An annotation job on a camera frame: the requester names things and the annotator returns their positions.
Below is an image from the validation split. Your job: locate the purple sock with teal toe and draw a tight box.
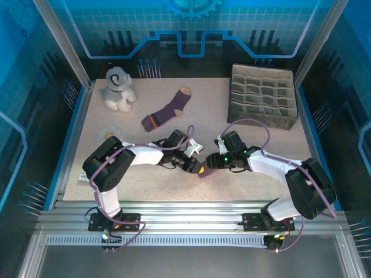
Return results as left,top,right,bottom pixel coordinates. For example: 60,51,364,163
198,167,219,179

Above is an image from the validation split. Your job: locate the purple sock with tan toe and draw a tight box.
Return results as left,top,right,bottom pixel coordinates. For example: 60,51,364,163
141,86,193,133

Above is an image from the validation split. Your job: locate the grey fabric divider organizer box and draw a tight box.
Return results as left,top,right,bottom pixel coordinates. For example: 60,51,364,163
227,63,299,131

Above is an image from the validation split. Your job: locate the white tape roll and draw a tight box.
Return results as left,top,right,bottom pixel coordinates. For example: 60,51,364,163
97,125,122,142

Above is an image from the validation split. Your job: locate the grey white plush dog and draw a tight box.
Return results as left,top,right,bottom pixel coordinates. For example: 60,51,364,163
99,66,137,113

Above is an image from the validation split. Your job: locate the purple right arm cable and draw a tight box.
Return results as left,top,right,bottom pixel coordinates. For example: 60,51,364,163
217,118,339,253

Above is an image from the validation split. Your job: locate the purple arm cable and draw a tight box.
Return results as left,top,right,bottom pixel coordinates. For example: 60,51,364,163
217,118,339,253
89,125,195,253

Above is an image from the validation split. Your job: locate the wide aluminium frame rail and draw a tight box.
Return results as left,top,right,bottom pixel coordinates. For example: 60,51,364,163
37,199,348,232

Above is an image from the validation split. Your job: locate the slotted cable duct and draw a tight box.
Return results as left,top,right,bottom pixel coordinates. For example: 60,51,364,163
46,234,269,247

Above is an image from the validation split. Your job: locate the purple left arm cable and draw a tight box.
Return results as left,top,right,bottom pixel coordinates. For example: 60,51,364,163
89,125,195,253

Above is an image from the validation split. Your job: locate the aluminium frame post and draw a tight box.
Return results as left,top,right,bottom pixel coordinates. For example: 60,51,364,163
31,0,94,89
292,0,348,86

